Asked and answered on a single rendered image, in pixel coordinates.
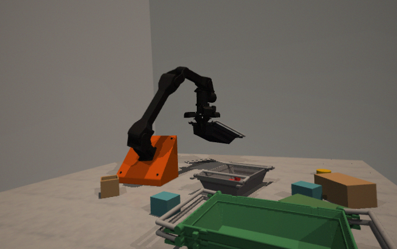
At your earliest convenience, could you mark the yellow flat cylinder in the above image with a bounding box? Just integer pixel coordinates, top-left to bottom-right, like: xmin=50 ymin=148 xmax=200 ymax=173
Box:
xmin=317 ymin=169 xmax=331 ymax=174

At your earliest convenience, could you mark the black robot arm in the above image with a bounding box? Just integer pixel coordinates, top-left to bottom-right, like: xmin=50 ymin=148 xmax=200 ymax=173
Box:
xmin=127 ymin=67 xmax=217 ymax=161

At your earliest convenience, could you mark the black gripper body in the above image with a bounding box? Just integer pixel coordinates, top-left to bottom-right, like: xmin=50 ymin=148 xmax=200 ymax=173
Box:
xmin=184 ymin=101 xmax=220 ymax=118

